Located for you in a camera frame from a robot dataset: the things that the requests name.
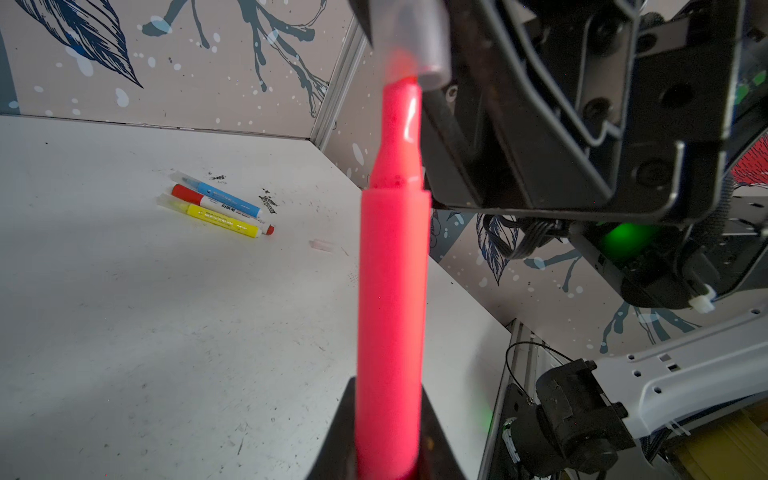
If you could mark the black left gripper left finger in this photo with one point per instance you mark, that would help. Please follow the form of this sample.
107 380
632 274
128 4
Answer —
336 459

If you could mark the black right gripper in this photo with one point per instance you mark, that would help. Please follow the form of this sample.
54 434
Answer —
581 114

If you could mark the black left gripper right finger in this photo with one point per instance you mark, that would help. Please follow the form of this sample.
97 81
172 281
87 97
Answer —
436 460

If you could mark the lone translucent pen cap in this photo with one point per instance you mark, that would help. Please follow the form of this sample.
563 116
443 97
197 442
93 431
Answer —
411 39

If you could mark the pink highlighter pen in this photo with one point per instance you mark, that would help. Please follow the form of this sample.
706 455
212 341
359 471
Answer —
394 245

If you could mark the yellow highlighter pen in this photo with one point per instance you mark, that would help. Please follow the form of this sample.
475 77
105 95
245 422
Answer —
222 221

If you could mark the blue marker pen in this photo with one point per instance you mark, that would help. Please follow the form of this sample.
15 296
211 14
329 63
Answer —
227 199

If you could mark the white whiteboard marker pen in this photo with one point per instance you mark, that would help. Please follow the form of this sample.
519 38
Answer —
220 208

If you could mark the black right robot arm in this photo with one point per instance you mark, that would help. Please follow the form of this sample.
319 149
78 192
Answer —
656 269

